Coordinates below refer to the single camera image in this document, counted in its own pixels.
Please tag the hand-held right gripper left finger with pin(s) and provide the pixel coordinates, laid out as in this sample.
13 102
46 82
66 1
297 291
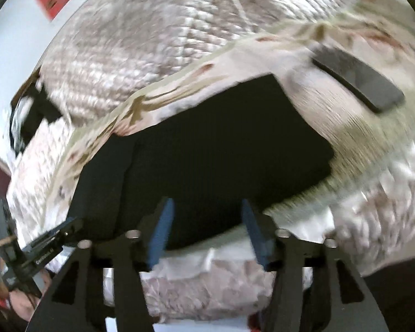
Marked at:
160 235

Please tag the black pants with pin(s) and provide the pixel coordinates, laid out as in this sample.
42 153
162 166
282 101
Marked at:
211 152

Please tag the white quilted bedspread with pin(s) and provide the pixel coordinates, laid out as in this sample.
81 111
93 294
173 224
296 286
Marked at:
152 34

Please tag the floral fleece-lined blanket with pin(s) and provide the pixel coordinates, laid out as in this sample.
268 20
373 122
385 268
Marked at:
349 166

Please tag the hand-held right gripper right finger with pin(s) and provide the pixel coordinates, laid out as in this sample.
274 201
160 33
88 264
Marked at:
257 238

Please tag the dark clothing heap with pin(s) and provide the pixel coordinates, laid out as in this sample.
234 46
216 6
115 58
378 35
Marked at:
38 110

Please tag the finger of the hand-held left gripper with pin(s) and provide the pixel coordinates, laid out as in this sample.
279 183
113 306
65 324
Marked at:
60 233

